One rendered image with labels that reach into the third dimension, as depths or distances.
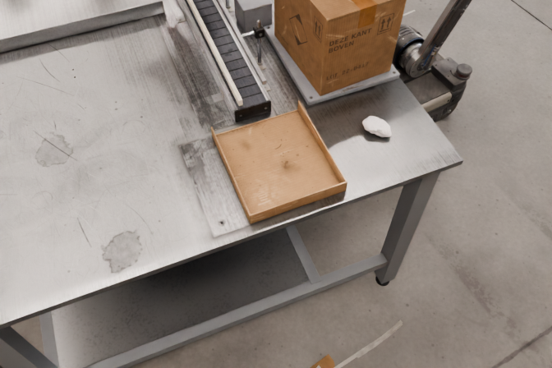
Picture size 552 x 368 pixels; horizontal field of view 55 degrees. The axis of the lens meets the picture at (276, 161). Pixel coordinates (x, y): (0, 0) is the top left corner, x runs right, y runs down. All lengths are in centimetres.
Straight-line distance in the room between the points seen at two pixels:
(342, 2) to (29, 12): 103
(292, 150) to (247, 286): 64
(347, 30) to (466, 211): 124
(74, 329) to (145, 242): 71
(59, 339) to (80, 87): 83
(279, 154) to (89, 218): 50
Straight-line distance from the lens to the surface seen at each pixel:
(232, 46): 164
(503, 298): 228
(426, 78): 254
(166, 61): 169
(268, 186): 135
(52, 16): 188
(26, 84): 175
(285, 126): 147
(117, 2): 188
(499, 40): 326
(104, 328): 191
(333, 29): 138
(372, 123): 146
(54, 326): 197
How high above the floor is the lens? 195
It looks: 53 degrees down
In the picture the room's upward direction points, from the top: straight up
